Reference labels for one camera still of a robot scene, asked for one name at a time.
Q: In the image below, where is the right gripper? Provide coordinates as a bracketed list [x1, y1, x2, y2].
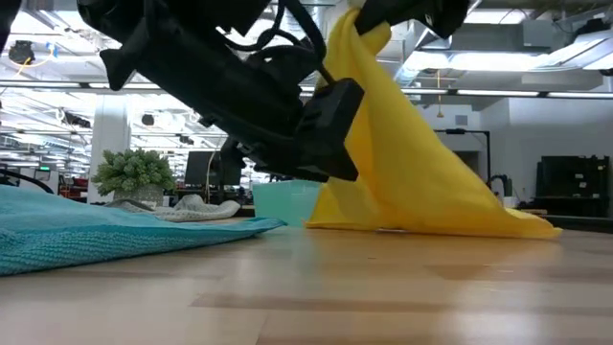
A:
[353, 0, 470, 39]

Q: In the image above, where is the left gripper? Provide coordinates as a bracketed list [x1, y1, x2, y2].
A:
[99, 33, 366, 183]

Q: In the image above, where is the grey microfiber towel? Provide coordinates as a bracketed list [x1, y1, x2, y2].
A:
[104, 194, 242, 223]

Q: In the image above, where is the yellow microfiber towel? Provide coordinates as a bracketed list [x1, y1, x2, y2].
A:
[305, 5, 563, 240]

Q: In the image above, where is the teal microfiber towel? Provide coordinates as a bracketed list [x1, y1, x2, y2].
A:
[0, 185, 287, 278]

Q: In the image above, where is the black computer monitor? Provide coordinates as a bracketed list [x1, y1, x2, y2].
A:
[184, 150, 243, 188]

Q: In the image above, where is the teal plastic bin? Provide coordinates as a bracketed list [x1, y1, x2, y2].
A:
[252, 179, 323, 228]

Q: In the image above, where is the artificial green potted plant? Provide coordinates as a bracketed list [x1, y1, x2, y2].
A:
[90, 148, 176, 208]

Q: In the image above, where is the white building pillar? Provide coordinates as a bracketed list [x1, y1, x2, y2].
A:
[88, 93, 133, 205]

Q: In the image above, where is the round black ceiling device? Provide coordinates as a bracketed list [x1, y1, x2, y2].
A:
[8, 39, 36, 66]

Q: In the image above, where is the black shelf unit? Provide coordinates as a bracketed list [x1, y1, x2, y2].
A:
[534, 154, 612, 218]

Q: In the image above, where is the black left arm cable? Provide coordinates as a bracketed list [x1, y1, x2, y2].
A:
[215, 0, 336, 87]

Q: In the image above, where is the black gantry frame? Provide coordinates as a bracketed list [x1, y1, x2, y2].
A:
[433, 127, 492, 189]

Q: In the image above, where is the black curved cable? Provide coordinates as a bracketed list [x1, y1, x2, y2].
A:
[0, 169, 55, 195]

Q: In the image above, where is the black aluminium table frame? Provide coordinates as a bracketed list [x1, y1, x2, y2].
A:
[540, 213, 613, 235]

